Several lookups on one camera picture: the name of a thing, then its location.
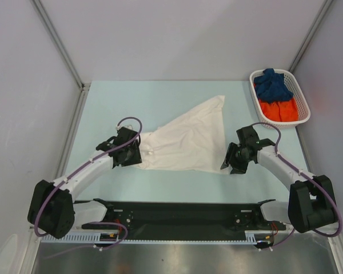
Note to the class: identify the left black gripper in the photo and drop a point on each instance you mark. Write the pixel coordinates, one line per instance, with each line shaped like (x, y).
(136, 158)

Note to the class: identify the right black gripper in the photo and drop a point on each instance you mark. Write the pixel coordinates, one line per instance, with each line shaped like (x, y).
(234, 159)

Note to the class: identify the white t shirt red print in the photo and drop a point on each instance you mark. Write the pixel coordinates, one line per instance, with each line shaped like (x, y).
(193, 141)

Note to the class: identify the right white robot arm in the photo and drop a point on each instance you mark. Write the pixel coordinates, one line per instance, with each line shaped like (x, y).
(311, 204)

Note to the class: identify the orange t shirt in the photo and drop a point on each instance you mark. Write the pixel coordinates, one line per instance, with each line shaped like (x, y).
(280, 111)

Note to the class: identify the white plastic basket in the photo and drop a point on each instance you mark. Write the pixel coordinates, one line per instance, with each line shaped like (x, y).
(292, 84)

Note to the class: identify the blue t shirt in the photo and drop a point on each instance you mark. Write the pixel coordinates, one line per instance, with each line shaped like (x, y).
(270, 87)

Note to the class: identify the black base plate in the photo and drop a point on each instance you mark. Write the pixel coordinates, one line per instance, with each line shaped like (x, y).
(186, 221)

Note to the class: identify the right white cable duct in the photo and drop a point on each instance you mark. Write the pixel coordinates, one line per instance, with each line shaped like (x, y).
(265, 237)

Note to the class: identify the white cable duct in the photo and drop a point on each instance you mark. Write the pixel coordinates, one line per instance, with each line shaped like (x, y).
(84, 238)
(265, 237)

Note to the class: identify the left white cable duct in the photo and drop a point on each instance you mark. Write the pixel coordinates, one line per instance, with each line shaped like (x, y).
(84, 238)

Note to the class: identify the left aluminium frame post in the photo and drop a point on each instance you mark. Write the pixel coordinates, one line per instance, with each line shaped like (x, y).
(57, 41)

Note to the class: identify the aluminium frame post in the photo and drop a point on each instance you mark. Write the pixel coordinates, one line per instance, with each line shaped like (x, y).
(312, 32)
(57, 41)

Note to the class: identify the right aluminium frame post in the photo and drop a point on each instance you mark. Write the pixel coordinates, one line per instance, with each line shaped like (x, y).
(312, 32)

